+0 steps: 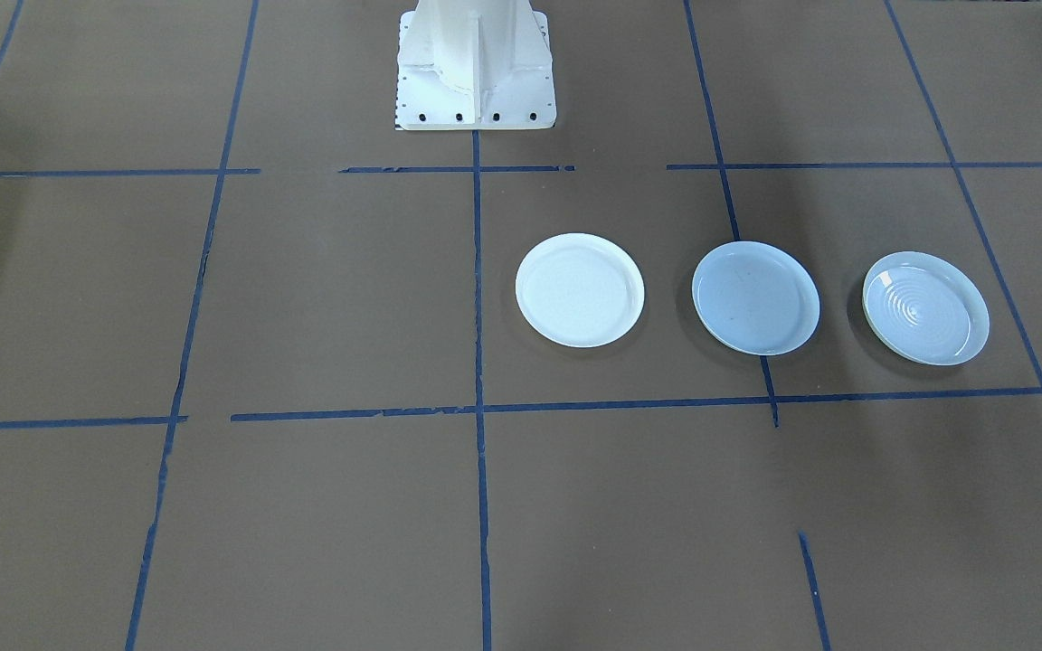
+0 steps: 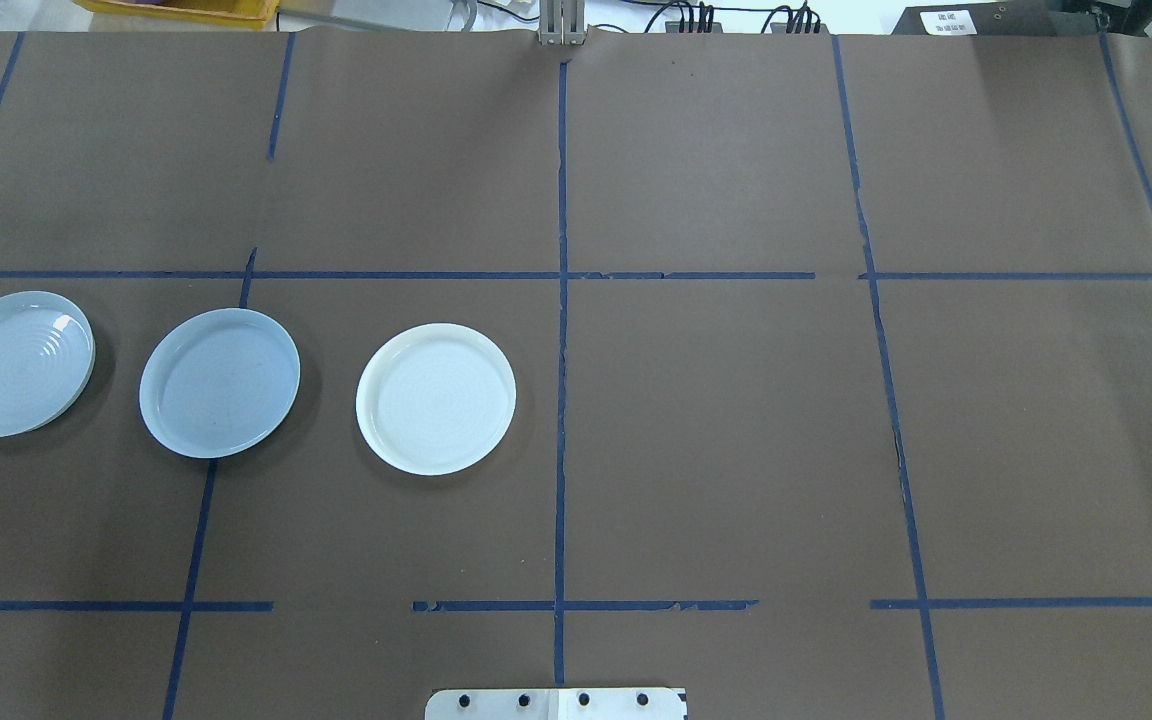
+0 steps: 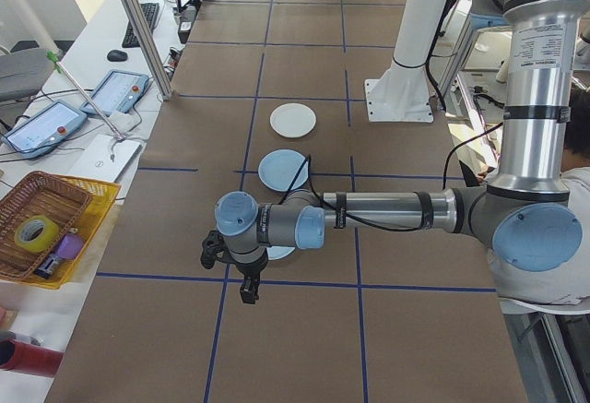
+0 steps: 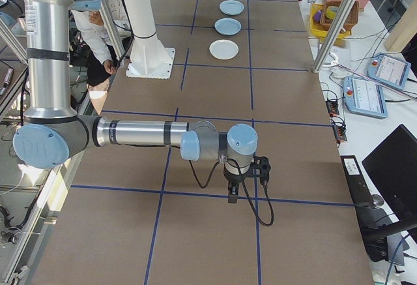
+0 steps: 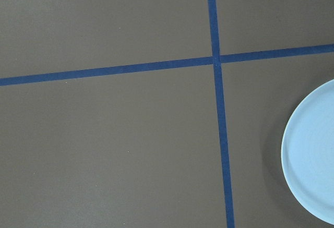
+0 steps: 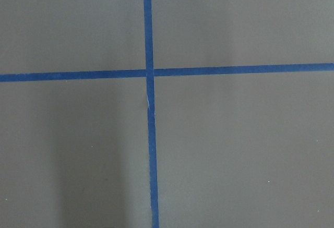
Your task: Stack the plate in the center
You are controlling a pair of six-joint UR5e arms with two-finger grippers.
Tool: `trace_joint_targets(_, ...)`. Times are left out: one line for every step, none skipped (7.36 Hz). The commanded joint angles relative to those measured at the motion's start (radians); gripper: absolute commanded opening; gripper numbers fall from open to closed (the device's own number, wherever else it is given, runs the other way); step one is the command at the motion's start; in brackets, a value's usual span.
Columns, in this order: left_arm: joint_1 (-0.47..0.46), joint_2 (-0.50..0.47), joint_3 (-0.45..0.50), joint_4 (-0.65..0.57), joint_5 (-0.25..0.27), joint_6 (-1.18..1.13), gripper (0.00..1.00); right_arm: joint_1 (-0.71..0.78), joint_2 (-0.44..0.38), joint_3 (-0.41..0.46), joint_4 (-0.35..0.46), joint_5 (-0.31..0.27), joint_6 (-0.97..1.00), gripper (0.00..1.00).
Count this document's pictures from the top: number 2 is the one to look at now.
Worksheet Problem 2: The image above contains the black cable plug cluster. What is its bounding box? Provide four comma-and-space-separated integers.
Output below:
663, 2, 719, 36
769, 3, 824, 36

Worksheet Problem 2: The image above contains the yellow plastic bin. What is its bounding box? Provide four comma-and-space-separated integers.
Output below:
71, 0, 282, 30

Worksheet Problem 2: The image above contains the black box with white label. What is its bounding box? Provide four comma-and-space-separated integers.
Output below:
891, 0, 1152, 37

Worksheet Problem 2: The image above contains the white round plate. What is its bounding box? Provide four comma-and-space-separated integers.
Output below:
355, 323, 518, 477

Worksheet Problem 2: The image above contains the white metal base plate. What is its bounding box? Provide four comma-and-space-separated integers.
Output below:
424, 687, 689, 720

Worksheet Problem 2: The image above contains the light blue round plate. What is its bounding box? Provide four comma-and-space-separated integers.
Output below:
139, 307, 302, 460

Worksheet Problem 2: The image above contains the pale grey-green round plate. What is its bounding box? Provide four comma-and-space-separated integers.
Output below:
0, 291, 97, 439

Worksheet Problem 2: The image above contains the grey flat metal sheet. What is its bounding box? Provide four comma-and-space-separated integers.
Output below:
279, 0, 479, 33

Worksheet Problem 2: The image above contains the grey metal bar bracket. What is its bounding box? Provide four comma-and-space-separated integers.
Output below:
537, 0, 588, 49

